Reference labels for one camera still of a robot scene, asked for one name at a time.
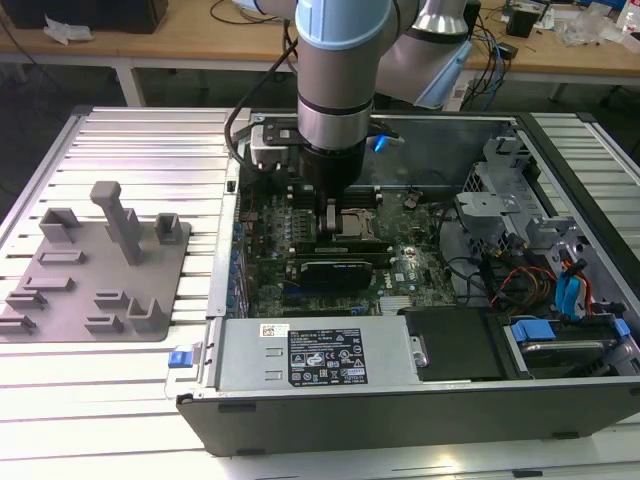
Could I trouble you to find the gray parts rack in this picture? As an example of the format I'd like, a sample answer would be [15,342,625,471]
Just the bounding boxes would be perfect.
[0,179,194,344]

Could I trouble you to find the red yellow wire bundle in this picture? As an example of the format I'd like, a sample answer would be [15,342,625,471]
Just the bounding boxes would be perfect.
[488,266,557,309]

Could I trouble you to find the crumpled white paper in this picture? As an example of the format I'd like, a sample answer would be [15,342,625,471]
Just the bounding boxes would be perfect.
[42,13,96,47]

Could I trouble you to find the small black speaker box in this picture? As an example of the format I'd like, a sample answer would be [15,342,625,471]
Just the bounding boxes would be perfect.
[504,7,542,38]

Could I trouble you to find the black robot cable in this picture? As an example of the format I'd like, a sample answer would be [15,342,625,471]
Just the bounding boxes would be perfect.
[223,42,302,174]

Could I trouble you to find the silver power supply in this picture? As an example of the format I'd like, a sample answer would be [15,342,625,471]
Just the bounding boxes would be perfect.
[214,317,424,394]

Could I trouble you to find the hard disk in blue carrier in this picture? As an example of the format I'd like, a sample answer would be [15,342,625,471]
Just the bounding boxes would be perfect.
[503,314,632,381]

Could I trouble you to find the blue flat wire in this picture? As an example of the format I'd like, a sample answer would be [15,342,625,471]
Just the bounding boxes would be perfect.
[553,272,594,322]

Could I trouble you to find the open black PC case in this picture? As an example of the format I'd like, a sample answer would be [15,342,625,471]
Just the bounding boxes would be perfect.
[164,108,640,457]

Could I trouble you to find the black RAM slot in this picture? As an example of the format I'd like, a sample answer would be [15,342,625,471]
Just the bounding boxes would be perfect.
[289,183,382,197]
[289,195,384,210]

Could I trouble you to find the black plastic shroud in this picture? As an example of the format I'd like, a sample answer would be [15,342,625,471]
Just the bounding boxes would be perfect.
[398,307,507,384]

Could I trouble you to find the clear plastic bags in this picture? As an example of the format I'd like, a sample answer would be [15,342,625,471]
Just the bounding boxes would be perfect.
[558,9,627,49]

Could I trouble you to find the green motherboard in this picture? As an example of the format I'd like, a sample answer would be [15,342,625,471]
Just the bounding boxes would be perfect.
[234,187,459,319]

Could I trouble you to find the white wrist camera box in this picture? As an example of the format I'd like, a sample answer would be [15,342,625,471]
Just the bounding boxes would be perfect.
[249,116,305,175]

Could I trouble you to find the gray metal drive cage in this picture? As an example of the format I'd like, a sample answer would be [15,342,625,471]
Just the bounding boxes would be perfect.
[453,133,587,264]

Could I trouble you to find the black cable loop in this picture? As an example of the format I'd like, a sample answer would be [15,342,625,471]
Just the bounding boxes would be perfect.
[209,0,281,24]

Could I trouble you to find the gray case release latch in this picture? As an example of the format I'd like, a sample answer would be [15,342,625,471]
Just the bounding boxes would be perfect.
[223,108,255,142]

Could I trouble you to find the wooden desk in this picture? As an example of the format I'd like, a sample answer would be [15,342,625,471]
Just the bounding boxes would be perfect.
[0,0,640,101]

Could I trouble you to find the CPU socket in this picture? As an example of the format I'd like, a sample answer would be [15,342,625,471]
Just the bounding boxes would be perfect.
[339,206,375,241]

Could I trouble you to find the blue hanging cable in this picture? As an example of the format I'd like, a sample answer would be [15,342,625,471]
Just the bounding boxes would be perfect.
[485,29,507,104]

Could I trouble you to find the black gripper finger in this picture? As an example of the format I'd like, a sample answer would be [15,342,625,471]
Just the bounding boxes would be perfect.
[316,196,344,237]

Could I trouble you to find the black graphics card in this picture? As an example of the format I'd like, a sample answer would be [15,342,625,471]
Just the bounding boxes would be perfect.
[298,259,375,292]

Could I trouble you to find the large black box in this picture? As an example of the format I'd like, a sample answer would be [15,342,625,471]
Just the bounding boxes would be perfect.
[4,0,169,35]

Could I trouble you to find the silver chipset heatsink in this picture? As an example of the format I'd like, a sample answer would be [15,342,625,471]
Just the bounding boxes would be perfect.
[378,294,457,317]

